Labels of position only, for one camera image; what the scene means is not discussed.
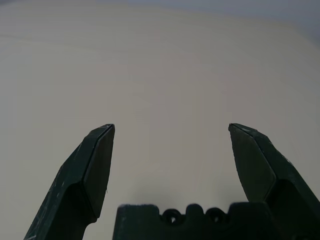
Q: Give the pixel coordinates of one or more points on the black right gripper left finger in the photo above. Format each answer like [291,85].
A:
[75,180]

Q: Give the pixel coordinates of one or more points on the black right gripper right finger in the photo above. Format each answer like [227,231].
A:
[270,170]

